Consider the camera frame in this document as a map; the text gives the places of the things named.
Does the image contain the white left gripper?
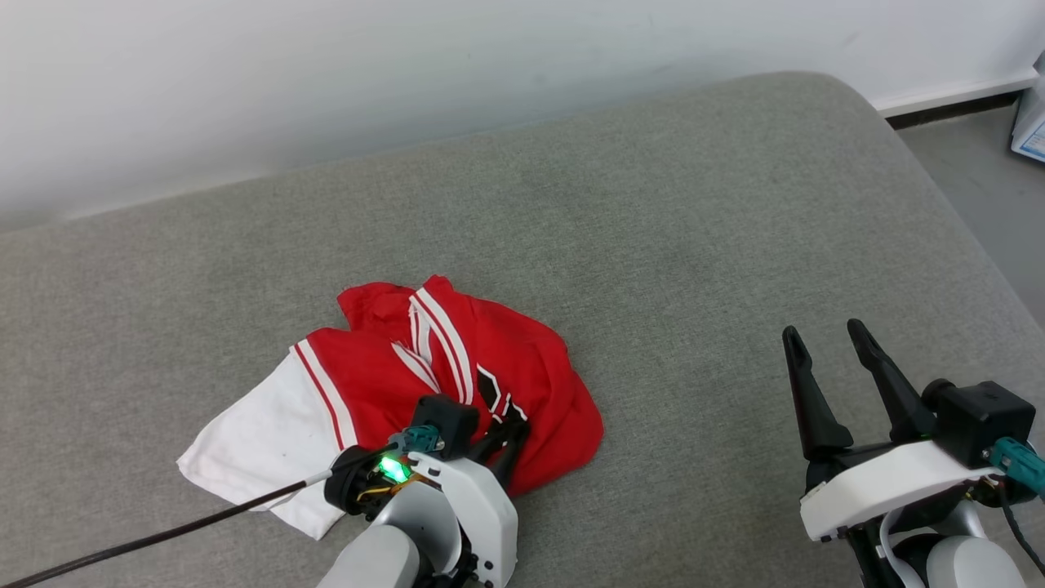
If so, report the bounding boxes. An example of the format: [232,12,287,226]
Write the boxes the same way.
[407,416,531,588]

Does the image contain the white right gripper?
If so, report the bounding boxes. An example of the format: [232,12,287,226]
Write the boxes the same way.
[781,318,998,544]

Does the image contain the red and white jersey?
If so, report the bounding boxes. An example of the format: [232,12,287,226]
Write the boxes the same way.
[176,275,605,541]

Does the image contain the white and blue box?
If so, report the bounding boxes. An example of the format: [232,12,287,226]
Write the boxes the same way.
[1010,51,1045,163]

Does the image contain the grey fabric sofa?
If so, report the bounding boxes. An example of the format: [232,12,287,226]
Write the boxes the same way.
[0,71,1045,588]

